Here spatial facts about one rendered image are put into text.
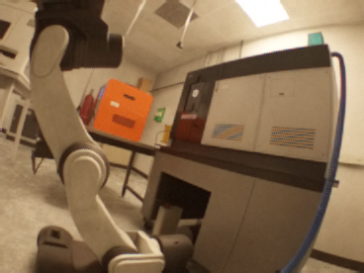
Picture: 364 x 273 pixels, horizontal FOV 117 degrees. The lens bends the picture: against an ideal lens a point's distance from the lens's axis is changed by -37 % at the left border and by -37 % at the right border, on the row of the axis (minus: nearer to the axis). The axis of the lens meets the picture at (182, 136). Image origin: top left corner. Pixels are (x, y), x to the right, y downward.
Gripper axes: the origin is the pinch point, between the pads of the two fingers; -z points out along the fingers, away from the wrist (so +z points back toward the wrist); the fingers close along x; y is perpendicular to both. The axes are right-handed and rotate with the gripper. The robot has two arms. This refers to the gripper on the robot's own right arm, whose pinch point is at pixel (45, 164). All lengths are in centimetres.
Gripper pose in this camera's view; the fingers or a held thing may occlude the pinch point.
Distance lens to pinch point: 79.3
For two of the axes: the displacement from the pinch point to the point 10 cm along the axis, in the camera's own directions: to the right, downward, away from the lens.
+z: 1.2, -9.9, 0.0
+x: -8.5, -1.0, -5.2
